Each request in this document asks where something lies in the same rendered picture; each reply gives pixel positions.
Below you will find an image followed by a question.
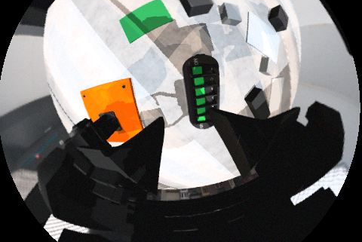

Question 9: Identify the green flat square panel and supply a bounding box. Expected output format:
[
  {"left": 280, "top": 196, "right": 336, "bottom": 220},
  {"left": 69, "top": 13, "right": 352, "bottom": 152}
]
[{"left": 118, "top": 0, "right": 173, "bottom": 43}]

